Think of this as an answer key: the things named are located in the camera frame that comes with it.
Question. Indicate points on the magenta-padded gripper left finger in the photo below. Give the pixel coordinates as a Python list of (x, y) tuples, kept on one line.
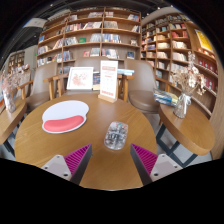
[(77, 159)]

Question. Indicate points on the wooden bookshelf with yellow poster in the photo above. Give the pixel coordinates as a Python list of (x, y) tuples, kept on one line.
[(173, 43)]

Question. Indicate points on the round wooden side table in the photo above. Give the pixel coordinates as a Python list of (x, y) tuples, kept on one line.
[(186, 130), (8, 121)]

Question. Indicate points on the stack of colourful books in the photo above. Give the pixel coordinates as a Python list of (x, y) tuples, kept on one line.
[(165, 97)]

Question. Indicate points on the glass vase dried pink flowers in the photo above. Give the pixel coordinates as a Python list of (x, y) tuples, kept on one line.
[(10, 103)]

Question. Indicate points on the white orange table sign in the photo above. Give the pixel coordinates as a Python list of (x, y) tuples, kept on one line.
[(108, 80)]

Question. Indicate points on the white framed floral picture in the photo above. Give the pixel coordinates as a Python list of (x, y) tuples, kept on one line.
[(80, 78)]

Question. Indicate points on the brown leather wooden armchair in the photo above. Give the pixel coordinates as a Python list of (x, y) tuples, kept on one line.
[(41, 83), (143, 90), (88, 62)]

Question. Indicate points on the glass vase dried beige flowers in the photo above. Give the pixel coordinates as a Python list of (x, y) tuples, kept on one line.
[(182, 105)]

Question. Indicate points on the small distant wooden bookshelf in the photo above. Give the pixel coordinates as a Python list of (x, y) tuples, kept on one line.
[(16, 61)]

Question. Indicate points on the white mouse pad red rest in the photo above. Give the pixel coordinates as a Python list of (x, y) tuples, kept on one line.
[(65, 113)]

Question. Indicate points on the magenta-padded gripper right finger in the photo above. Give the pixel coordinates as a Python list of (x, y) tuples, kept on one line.
[(146, 160)]

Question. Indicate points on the wide wooden bookshelf unit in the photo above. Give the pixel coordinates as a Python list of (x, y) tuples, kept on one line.
[(90, 33)]

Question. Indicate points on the dark cover book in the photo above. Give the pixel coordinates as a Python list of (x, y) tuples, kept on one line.
[(96, 80)]

